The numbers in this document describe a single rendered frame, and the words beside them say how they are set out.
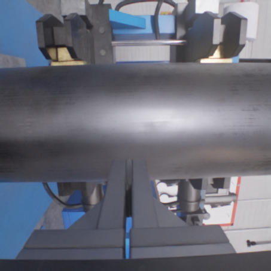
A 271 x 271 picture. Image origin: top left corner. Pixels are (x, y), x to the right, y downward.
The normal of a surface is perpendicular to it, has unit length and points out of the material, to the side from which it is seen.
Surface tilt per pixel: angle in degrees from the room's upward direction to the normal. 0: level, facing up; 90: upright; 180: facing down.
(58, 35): 90
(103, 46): 90
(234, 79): 90
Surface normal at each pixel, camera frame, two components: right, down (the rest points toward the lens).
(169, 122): 0.01, 0.04
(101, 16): 0.02, 0.27
